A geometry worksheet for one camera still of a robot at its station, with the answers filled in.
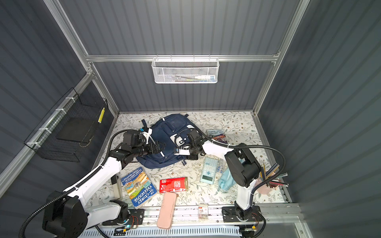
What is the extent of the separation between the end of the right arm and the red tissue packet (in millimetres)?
145

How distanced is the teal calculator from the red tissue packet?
0.09 meters

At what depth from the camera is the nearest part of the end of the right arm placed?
701 mm

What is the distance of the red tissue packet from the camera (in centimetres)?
83

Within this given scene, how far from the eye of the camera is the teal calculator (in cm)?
86

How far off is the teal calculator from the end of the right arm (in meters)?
0.10
